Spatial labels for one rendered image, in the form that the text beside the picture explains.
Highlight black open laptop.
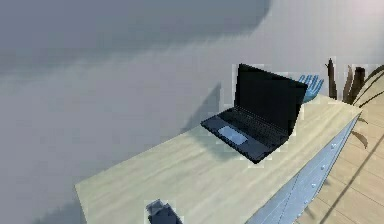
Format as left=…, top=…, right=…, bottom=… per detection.
left=200, top=62, right=309, bottom=165

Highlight pale wood desk with drawers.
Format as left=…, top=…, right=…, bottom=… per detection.
left=74, top=94, right=364, bottom=224

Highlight dark brown house plant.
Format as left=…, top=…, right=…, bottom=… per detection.
left=325, top=57, right=384, bottom=107

